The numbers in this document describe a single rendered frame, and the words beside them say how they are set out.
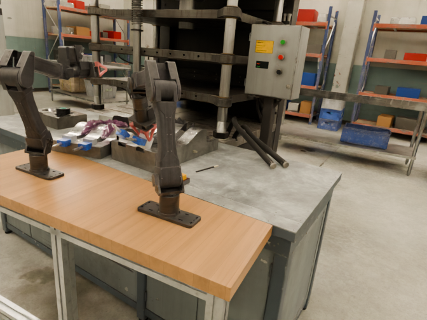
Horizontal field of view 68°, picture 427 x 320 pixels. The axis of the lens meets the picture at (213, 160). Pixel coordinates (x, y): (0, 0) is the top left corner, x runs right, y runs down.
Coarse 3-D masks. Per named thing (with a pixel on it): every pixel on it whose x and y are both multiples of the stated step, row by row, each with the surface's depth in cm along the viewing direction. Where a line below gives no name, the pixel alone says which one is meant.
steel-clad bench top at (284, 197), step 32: (96, 160) 141; (192, 160) 152; (224, 160) 156; (256, 160) 160; (288, 160) 164; (192, 192) 117; (224, 192) 119; (256, 192) 121; (288, 192) 124; (320, 192) 127; (288, 224) 100
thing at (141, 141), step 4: (136, 136) 129; (140, 136) 132; (144, 136) 131; (132, 140) 126; (136, 140) 128; (140, 140) 127; (144, 140) 129; (152, 140) 133; (136, 144) 133; (140, 144) 128; (144, 144) 130; (148, 144) 132; (144, 148) 131; (148, 148) 133
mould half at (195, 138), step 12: (192, 132) 153; (204, 132) 157; (132, 144) 137; (180, 144) 146; (192, 144) 150; (204, 144) 159; (216, 144) 170; (120, 156) 140; (132, 156) 136; (144, 156) 132; (156, 156) 130; (180, 156) 144; (192, 156) 152; (144, 168) 134
